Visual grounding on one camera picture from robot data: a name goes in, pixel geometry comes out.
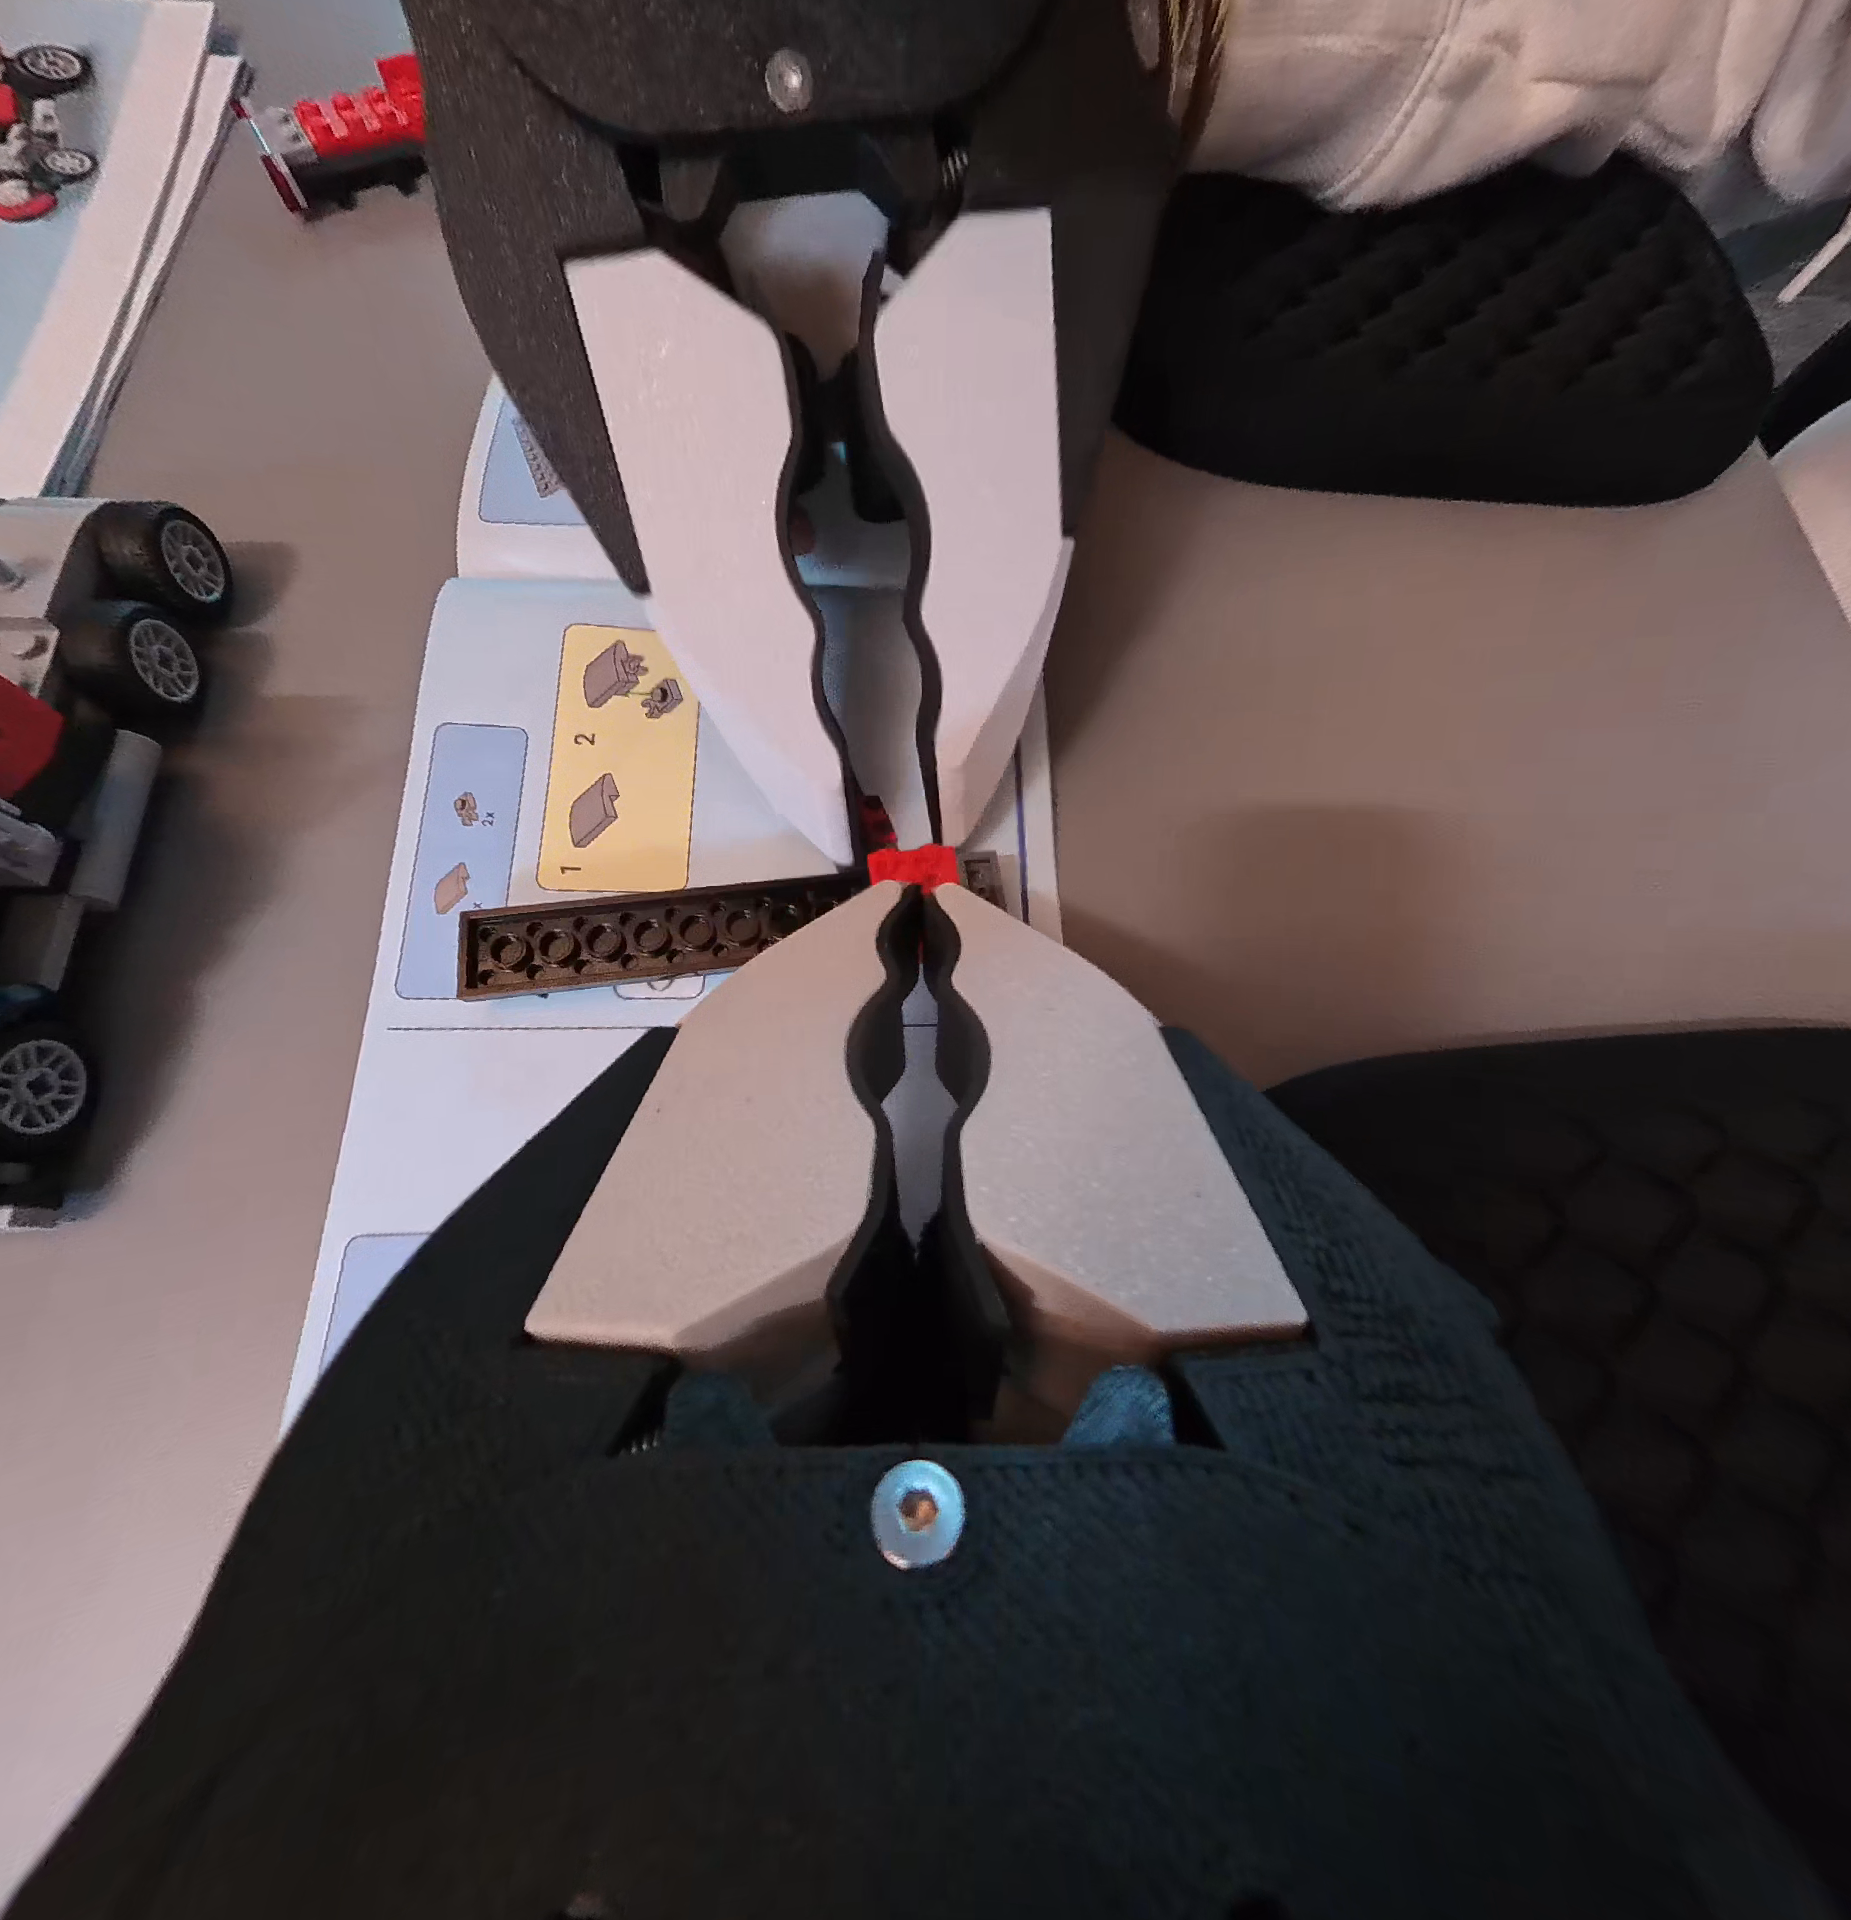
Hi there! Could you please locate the black red lego truck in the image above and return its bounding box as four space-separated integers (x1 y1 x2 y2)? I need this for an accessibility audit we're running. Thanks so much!
0 496 240 1233

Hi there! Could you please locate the car cover instruction booklet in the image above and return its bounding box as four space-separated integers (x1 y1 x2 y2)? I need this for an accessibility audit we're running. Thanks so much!
0 0 216 501

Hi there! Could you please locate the person's right forearm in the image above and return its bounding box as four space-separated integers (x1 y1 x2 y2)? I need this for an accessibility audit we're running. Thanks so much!
1171 0 1851 216

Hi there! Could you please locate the black quilted wrist pad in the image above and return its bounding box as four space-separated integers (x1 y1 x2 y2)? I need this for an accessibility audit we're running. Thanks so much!
1267 1024 1851 1920
1115 153 1777 512

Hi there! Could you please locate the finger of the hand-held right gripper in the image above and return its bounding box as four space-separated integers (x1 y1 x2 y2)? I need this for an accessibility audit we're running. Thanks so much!
877 207 1079 849
563 244 867 873

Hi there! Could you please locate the black chair armrest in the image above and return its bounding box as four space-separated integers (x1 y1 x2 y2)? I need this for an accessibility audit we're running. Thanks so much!
1756 291 1851 458

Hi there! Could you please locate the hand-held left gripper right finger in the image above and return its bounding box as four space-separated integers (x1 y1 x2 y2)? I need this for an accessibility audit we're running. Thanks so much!
931 884 1311 1440

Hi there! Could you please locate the open lego instruction booklet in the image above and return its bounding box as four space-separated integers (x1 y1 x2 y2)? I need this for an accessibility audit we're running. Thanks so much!
282 375 1071 1431

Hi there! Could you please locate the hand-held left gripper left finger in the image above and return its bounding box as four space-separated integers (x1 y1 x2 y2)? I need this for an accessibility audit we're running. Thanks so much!
520 882 931 1440

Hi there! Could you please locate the grey red lego assembly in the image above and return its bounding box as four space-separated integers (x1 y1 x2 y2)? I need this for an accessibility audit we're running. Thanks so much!
232 53 433 222

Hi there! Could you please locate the long black lego plate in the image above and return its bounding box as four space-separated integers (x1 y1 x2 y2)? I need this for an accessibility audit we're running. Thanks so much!
455 851 1011 1003

